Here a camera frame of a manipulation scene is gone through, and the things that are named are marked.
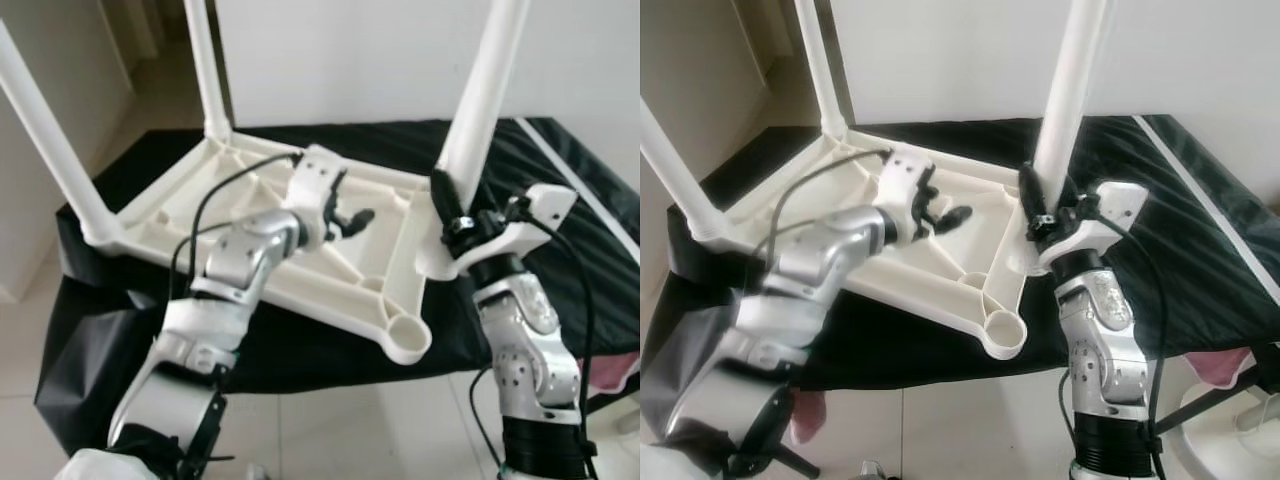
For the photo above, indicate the white plastic children table top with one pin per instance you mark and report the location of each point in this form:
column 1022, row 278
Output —
column 940, row 308
column 340, row 310

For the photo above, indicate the black table cloth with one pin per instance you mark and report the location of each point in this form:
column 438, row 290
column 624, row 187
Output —
column 1200, row 280
column 380, row 145

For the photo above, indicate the long white strip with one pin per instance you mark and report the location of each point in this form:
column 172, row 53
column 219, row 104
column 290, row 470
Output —
column 1215, row 195
column 590, row 205

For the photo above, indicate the pink cloth item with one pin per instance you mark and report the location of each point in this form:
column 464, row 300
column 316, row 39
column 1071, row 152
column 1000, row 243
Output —
column 615, row 375
column 810, row 420
column 1220, row 368

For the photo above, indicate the black stand bar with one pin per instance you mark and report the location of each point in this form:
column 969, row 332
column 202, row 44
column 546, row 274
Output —
column 615, row 400
column 800, row 465
column 1210, row 405

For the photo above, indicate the small grey round object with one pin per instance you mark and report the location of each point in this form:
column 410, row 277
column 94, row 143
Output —
column 872, row 471

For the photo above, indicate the white round stand base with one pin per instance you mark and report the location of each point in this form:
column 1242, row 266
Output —
column 1230, row 452

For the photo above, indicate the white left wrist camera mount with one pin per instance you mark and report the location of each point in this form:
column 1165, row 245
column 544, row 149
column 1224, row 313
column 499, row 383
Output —
column 315, row 185
column 905, row 180

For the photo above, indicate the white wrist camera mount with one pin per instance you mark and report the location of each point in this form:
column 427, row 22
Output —
column 550, row 205
column 1120, row 200
column 905, row 180
column 315, row 185

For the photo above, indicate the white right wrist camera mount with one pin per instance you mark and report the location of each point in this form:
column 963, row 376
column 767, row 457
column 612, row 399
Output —
column 550, row 205
column 1120, row 200

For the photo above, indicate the beige door frame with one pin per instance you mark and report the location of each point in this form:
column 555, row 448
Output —
column 775, row 25
column 130, row 25

